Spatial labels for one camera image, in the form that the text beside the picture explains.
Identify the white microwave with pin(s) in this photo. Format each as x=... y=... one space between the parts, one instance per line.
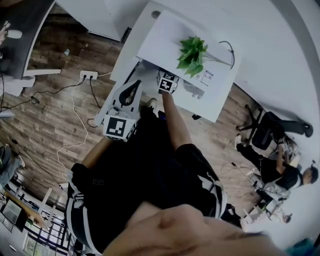
x=172 y=35

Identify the person's white shoe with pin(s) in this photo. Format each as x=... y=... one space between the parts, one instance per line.
x=152 y=103

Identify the white power strip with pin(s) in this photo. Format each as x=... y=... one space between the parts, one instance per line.
x=88 y=74

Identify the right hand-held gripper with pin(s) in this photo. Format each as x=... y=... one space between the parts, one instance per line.
x=166 y=84

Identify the dark desk with white leg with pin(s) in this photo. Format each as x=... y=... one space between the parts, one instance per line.
x=17 y=37

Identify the person's black striped clothing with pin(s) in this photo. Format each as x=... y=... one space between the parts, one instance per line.
x=140 y=175

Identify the white cabinet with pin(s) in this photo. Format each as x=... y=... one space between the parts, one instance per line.
x=95 y=17

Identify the person's right forearm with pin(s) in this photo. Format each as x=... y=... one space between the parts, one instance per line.
x=176 y=120

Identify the person's left forearm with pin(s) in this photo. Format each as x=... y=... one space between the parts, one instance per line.
x=98 y=152

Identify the green leafy plant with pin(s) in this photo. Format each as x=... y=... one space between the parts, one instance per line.
x=192 y=56

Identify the metal shelf rack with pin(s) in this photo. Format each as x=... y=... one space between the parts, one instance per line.
x=30 y=222

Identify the black office chair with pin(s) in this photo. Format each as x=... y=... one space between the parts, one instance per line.
x=268 y=130

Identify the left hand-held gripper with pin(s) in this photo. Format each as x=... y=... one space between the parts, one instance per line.
x=117 y=126

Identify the person's face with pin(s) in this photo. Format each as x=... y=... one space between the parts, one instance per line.
x=190 y=235

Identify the small black floor object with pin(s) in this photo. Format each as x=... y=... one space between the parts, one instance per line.
x=196 y=116

